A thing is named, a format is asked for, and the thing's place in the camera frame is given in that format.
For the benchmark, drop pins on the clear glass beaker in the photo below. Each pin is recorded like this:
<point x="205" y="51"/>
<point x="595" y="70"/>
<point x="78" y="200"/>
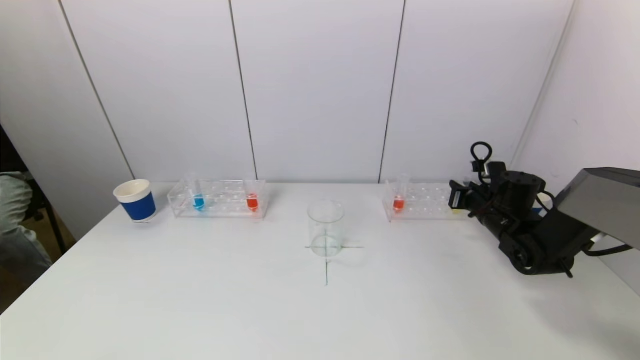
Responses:
<point x="326" y="245"/>

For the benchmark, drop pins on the test tube with blue liquid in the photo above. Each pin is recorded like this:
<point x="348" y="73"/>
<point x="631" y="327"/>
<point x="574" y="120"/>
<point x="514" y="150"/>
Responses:
<point x="198" y="202"/>

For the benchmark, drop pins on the test tube with red liquid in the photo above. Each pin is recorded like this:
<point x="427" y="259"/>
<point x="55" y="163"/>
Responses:
<point x="252" y="202"/>
<point x="398" y="204"/>

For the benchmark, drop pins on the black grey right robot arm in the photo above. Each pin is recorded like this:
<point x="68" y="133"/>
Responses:
<point x="545" y="240"/>

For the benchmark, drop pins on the test tube with yellow pigment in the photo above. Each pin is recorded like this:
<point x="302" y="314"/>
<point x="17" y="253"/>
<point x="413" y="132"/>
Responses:
<point x="457" y="212"/>

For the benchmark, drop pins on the seated person in grey trousers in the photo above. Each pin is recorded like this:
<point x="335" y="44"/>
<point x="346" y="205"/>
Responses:
<point x="20" y="240"/>

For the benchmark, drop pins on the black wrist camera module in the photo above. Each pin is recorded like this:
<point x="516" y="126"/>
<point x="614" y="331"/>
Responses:
<point x="492" y="171"/>

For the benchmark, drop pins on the clear acrylic test tube rack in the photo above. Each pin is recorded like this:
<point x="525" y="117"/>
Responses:
<point x="425" y="202"/>
<point x="225" y="205"/>

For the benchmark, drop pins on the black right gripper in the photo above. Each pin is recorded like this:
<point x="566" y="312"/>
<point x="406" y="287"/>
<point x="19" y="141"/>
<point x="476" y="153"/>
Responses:
<point x="455" y="198"/>

